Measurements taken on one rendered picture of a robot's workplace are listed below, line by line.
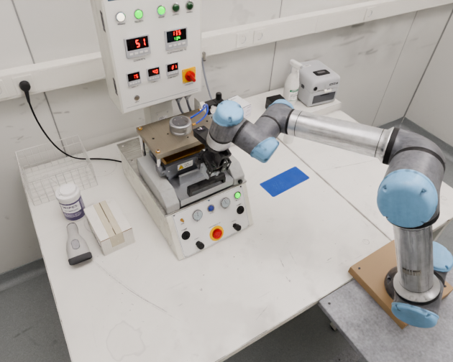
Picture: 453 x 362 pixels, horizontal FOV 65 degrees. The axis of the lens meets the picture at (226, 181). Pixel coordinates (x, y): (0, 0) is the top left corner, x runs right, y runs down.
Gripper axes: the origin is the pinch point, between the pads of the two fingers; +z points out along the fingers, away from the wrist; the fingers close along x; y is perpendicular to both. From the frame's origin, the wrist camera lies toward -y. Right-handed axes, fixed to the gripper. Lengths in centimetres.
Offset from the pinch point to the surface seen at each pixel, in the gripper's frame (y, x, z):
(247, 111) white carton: -38, 55, 36
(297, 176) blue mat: 9, 52, 28
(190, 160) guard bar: -5.9, -1.9, 1.8
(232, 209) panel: 13.2, 8.8, 15.8
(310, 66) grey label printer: -46, 100, 25
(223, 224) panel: 16.4, 3.8, 19.0
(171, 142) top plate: -12.8, -6.3, -2.3
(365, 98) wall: -39, 182, 75
